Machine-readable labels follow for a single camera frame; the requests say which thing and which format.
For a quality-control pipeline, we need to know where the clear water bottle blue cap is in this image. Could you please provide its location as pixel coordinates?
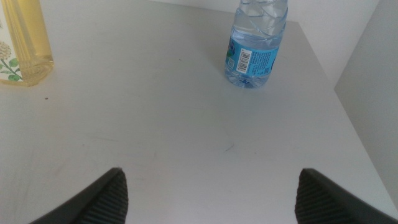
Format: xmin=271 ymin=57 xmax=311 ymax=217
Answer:
xmin=224 ymin=0 xmax=289 ymax=90

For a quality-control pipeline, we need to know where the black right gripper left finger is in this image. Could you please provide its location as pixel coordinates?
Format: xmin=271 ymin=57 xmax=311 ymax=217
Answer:
xmin=29 ymin=167 xmax=129 ymax=224

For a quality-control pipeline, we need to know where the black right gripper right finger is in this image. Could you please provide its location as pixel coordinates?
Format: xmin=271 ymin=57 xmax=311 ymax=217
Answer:
xmin=294 ymin=168 xmax=398 ymax=224

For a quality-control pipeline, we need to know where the yellow tea bottle floral label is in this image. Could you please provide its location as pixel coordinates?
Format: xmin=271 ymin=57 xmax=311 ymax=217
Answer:
xmin=0 ymin=0 xmax=55 ymax=88

